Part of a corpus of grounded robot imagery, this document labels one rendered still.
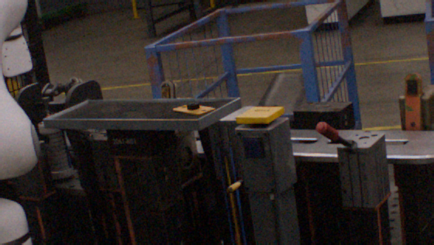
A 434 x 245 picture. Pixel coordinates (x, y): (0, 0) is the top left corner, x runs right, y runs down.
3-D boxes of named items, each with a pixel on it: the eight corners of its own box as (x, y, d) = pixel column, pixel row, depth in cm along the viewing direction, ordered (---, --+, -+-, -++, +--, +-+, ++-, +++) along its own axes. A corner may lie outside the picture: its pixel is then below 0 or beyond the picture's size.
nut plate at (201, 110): (216, 110, 139) (215, 103, 139) (198, 115, 137) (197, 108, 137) (189, 105, 146) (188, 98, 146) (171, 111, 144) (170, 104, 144)
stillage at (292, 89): (240, 157, 514) (217, 8, 491) (364, 148, 488) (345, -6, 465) (177, 232, 405) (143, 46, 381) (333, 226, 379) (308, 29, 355)
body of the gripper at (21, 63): (1, 37, 204) (10, 78, 207) (29, 29, 212) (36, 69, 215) (-16, 39, 208) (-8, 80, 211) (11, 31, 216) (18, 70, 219)
